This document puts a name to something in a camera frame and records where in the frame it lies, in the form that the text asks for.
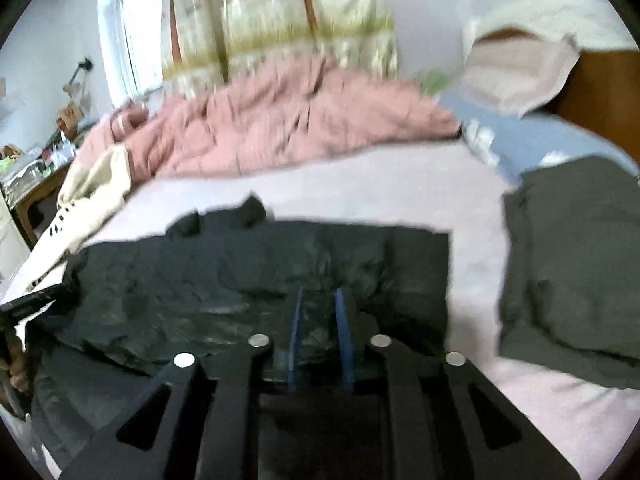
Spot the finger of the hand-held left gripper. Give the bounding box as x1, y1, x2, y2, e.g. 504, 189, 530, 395
0, 282, 70, 317

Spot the person's left hand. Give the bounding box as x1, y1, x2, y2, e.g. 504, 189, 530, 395
7, 337, 35, 395

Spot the white and wooden headboard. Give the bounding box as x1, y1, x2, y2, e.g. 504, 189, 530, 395
462, 0, 640, 171

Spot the white cabinet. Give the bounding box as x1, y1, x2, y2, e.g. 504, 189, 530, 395
0, 195, 31, 286

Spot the wooden desk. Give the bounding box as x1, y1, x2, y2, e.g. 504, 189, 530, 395
0, 155, 76, 246

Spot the desk clutter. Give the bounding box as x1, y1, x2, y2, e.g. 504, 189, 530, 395
0, 130, 83, 183

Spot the dark green garment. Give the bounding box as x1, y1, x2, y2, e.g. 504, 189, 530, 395
497, 156, 640, 391

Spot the pink quilt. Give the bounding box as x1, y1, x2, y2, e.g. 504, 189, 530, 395
75, 55, 463, 178

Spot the bed with pink sheet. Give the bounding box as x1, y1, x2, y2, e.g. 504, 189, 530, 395
0, 137, 640, 480

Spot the window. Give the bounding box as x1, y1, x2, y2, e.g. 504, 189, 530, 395
97, 0, 176, 106

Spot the patterned cream curtain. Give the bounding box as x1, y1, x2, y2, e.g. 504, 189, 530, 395
160, 0, 401, 96

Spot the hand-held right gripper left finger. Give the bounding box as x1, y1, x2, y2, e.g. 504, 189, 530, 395
59, 287, 307, 480

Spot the cardboard box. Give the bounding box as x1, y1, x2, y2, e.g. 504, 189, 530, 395
55, 102, 85, 135

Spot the black jacket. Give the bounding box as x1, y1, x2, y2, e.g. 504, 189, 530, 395
30, 192, 451, 480

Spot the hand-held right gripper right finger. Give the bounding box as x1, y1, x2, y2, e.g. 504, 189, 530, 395
332, 287, 583, 480

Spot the beige pillow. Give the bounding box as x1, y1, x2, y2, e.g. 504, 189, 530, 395
457, 30, 583, 118

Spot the cream garment with black stripes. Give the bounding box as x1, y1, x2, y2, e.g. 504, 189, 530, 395
0, 142, 133, 306

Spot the desk lamp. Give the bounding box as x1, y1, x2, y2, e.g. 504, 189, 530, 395
62, 57, 96, 97

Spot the light blue cloth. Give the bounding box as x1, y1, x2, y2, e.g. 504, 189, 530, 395
440, 85, 640, 186

